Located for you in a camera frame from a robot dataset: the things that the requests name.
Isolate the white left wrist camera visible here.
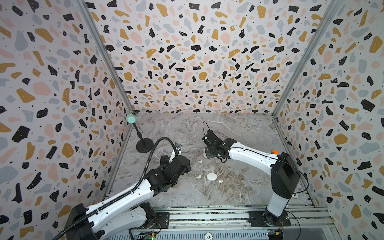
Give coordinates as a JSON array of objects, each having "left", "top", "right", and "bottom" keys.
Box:
[{"left": 169, "top": 144, "right": 182, "bottom": 163}]

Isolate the aluminium corner frame post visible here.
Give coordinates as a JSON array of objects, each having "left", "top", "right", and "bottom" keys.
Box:
[
  {"left": 75, "top": 0, "right": 135, "bottom": 115},
  {"left": 272, "top": 0, "right": 344, "bottom": 120}
]

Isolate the aluminium corner frame post right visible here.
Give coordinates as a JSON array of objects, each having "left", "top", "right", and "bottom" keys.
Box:
[{"left": 272, "top": 0, "right": 344, "bottom": 120}]

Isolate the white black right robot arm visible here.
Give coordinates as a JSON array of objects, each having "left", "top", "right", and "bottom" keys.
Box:
[{"left": 202, "top": 130, "right": 301, "bottom": 218}]

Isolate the aluminium corner frame post left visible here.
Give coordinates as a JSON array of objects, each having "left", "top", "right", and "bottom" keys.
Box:
[{"left": 75, "top": 0, "right": 135, "bottom": 115}]

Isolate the black stand with green ball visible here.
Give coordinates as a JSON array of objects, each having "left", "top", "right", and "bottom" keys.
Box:
[{"left": 126, "top": 114, "right": 154, "bottom": 154}]

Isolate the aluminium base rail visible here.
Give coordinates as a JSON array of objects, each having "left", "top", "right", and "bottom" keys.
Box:
[{"left": 80, "top": 203, "right": 335, "bottom": 240}]

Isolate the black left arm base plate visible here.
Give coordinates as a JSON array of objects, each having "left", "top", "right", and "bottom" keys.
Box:
[{"left": 141, "top": 212, "right": 170, "bottom": 229}]

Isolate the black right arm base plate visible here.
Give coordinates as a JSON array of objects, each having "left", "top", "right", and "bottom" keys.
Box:
[{"left": 248, "top": 210, "right": 291, "bottom": 227}]

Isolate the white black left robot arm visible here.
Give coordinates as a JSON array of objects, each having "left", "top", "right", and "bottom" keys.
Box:
[{"left": 65, "top": 155, "right": 191, "bottom": 240}]

